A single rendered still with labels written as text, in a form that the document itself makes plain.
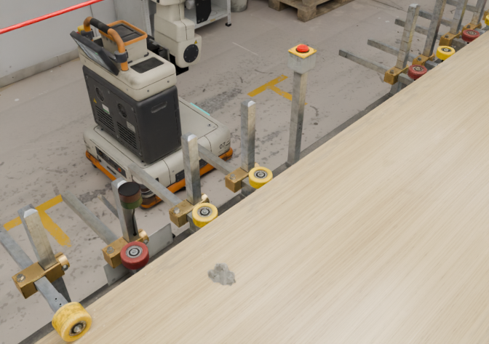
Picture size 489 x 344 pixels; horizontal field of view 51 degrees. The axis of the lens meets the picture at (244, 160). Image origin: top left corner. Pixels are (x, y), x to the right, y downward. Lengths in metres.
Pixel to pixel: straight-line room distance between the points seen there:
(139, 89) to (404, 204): 1.34
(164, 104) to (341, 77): 1.83
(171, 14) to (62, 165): 1.21
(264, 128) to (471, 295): 2.20
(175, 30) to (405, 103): 1.23
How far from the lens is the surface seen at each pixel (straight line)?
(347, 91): 3.89
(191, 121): 3.03
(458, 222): 1.70
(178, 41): 2.73
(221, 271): 1.43
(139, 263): 1.50
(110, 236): 1.64
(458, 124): 2.12
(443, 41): 2.85
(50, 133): 3.63
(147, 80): 2.46
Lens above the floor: 2.05
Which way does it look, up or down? 40 degrees down
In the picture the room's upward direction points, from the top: straight up
